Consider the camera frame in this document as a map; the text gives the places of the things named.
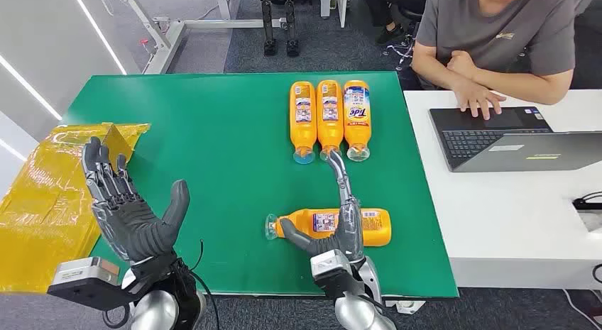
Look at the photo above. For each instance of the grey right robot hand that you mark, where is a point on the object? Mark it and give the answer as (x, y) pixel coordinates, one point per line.
(350, 234)

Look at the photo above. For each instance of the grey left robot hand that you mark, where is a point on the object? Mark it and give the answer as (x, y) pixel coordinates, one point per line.
(136, 229)

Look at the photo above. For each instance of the orange detergent bottle clear cap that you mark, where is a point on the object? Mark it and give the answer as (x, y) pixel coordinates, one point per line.
(330, 137)
(383, 234)

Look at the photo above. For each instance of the person's left forearm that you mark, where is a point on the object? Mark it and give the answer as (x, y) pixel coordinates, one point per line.
(522, 85)

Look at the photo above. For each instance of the person's right forearm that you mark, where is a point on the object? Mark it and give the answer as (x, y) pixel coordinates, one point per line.
(430, 71)

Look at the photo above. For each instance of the orange Tide detergent bottle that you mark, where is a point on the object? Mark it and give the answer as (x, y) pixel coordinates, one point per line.
(357, 137)

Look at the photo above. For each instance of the orange detergent bottle blue cap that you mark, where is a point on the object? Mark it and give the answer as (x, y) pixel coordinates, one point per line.
(302, 140)

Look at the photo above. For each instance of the yellow taped cardboard box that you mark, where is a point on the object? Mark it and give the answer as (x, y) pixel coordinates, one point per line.
(42, 201)

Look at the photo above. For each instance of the green table mat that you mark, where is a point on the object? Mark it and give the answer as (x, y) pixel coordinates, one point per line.
(225, 154)

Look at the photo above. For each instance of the black laptop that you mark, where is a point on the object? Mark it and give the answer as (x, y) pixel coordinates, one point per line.
(470, 140)

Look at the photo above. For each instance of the white desk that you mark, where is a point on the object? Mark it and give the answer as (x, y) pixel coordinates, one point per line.
(508, 215)

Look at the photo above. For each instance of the person's right hand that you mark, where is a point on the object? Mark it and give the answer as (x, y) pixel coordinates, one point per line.
(477, 100)

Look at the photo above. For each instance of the person's hand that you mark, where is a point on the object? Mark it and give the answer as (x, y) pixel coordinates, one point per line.
(461, 64)
(477, 100)

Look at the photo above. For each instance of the black robot leg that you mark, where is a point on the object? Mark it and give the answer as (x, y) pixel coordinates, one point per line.
(292, 48)
(269, 45)

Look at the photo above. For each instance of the person's left hand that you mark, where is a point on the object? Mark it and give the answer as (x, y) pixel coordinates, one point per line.
(461, 64)

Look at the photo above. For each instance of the person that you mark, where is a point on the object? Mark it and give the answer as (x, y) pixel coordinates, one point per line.
(494, 31)
(390, 34)

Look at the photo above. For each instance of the white table leg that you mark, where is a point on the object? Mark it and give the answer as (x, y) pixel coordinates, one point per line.
(325, 3)
(343, 8)

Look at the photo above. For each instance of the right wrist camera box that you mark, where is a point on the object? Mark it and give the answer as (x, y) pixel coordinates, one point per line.
(329, 264)

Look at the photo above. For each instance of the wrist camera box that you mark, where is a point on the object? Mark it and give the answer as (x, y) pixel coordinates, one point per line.
(80, 271)
(329, 264)

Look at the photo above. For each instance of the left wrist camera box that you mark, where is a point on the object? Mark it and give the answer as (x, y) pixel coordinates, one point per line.
(80, 271)

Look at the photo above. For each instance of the white table bracket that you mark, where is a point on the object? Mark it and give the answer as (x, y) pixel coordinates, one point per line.
(407, 306)

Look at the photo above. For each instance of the white metal frame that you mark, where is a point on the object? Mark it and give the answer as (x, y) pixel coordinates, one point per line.
(225, 23)

